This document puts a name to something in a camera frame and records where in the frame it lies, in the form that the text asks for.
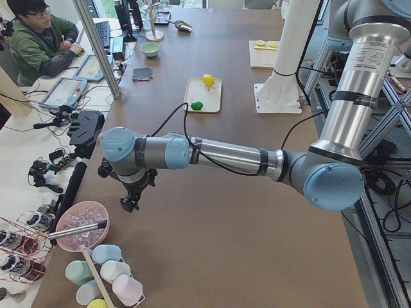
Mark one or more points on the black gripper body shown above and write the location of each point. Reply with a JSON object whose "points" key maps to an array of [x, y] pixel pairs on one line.
{"points": [[136, 190]]}

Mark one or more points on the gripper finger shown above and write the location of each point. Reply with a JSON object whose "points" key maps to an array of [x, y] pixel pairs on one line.
{"points": [[126, 204], [134, 203]]}

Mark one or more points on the green lime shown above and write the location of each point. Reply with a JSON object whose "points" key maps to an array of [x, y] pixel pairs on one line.
{"points": [[197, 106]]}

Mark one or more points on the yellow lemon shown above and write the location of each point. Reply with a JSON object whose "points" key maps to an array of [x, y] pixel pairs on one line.
{"points": [[208, 80]]}

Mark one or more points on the beige rabbit tray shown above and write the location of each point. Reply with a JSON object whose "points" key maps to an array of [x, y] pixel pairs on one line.
{"points": [[210, 97]]}

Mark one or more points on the metal tongs in bowl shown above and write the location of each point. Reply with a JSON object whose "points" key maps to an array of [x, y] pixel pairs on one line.
{"points": [[78, 230]]}

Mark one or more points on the pink bowl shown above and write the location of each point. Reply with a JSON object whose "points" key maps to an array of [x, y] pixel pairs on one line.
{"points": [[83, 214]]}

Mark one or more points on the blue plastic cup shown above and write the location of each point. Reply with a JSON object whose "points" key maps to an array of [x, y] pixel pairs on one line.
{"points": [[106, 252]]}

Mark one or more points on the white plastic cup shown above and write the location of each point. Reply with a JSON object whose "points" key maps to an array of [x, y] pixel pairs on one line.
{"points": [[111, 270]]}

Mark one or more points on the green plastic cup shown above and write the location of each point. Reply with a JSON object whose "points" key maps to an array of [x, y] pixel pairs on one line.
{"points": [[78, 272]]}

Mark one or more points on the pink plastic cup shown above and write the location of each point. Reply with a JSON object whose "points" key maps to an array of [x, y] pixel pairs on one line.
{"points": [[128, 290]]}

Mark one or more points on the pale grey plastic cup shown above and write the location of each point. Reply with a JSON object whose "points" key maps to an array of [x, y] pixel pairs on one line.
{"points": [[88, 292]]}

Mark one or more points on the yellow plastic cup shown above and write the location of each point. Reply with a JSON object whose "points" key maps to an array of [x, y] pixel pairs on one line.
{"points": [[97, 303]]}

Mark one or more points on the grey folded cloth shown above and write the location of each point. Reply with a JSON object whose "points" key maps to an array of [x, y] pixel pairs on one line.
{"points": [[142, 74]]}

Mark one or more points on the left teach pendant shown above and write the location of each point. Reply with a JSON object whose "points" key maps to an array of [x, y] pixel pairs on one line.
{"points": [[65, 92]]}

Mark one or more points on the teach pendant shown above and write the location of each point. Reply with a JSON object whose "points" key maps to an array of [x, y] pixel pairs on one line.
{"points": [[65, 92], [89, 69]]}

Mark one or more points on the right teach pendant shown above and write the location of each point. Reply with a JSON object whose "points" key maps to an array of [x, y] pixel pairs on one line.
{"points": [[89, 69]]}

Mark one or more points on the light green bowl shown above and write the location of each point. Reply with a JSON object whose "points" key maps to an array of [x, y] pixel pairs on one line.
{"points": [[150, 49]]}

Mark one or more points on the wooden mug tree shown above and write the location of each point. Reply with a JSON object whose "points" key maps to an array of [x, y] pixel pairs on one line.
{"points": [[153, 35]]}

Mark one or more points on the black keyboard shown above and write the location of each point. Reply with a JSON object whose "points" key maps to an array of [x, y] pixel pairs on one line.
{"points": [[103, 30]]}

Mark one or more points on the silver metal scoop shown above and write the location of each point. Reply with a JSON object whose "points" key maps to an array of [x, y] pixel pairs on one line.
{"points": [[181, 25]]}

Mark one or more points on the seated person green jacket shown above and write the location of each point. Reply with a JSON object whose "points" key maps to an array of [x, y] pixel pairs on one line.
{"points": [[42, 44]]}

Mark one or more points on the bamboo cutting board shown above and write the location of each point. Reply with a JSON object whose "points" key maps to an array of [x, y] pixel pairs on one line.
{"points": [[262, 59]]}

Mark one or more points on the yellow plastic knife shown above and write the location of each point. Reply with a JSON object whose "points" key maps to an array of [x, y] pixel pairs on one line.
{"points": [[265, 48]]}

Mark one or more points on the copper wire bottle rack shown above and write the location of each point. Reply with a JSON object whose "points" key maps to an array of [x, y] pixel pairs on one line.
{"points": [[25, 252]]}

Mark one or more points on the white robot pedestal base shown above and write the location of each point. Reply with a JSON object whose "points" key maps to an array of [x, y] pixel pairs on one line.
{"points": [[280, 93]]}

